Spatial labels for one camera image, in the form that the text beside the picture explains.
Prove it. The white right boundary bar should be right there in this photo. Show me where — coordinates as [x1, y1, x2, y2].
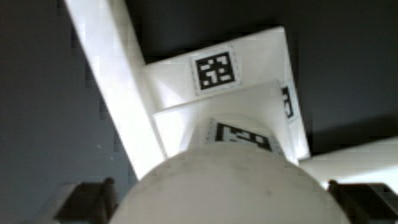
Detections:
[300, 137, 398, 193]

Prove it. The white lamp base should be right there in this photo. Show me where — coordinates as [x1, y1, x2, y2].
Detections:
[143, 27, 309, 161]

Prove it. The white lamp bulb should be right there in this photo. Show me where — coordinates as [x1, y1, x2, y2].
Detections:
[108, 117, 349, 224]

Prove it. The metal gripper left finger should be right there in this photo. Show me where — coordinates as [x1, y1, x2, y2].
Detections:
[33, 178, 117, 224]

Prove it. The white front boundary bar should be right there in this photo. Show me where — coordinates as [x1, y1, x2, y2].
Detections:
[63, 0, 166, 178]

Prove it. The white boundary bar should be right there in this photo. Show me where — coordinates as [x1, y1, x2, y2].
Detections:
[63, 0, 166, 178]
[300, 137, 398, 193]

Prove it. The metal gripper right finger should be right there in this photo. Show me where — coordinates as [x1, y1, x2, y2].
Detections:
[326, 180, 398, 224]

